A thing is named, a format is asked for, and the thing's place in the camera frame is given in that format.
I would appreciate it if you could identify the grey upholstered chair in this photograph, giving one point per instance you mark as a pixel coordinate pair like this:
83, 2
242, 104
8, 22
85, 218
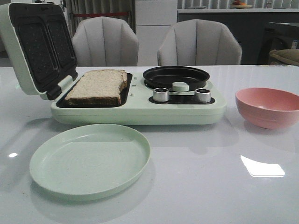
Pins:
105, 41
199, 42

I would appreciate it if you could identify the left grey upholstered chair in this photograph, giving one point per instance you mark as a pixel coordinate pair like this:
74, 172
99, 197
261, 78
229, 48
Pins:
105, 41

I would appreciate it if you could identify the green breakfast maker lid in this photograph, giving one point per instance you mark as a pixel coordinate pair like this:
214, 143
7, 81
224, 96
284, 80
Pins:
38, 44

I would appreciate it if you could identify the beige sofa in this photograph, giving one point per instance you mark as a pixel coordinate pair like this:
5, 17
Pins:
286, 56

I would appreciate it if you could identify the green breakfast maker base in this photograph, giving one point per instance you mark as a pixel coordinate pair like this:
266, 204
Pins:
138, 110

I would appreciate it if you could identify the light green plate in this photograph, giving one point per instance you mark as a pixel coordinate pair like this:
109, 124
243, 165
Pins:
90, 162

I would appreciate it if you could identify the black round frying pan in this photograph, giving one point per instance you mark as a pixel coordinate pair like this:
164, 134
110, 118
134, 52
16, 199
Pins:
164, 76

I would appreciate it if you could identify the white refrigerator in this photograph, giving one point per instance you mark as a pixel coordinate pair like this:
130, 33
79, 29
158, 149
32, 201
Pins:
152, 19

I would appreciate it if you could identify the fruit plate on counter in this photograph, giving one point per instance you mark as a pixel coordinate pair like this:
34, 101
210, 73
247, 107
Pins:
238, 4

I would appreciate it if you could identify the pink bowl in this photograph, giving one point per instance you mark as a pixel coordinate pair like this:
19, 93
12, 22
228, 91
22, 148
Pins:
268, 108

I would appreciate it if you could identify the bread slice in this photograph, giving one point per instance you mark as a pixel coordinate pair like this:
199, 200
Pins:
95, 87
119, 77

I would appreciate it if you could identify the grey curtain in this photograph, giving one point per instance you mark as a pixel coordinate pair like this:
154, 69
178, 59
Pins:
122, 9

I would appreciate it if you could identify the right silver control knob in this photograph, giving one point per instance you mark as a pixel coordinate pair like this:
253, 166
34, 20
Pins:
202, 95

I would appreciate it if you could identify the dark kitchen counter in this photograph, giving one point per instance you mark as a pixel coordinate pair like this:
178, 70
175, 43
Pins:
247, 25

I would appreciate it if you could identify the silver control knob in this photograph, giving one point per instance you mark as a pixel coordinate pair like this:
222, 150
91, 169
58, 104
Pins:
202, 95
161, 95

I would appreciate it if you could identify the left silver control knob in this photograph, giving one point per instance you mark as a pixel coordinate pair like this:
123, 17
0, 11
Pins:
161, 95

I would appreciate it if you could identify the red belt stanchion barrier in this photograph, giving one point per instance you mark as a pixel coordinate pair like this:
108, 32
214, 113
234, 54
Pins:
100, 15

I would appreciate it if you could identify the right grey upholstered chair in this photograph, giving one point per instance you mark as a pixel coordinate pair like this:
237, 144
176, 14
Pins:
199, 42

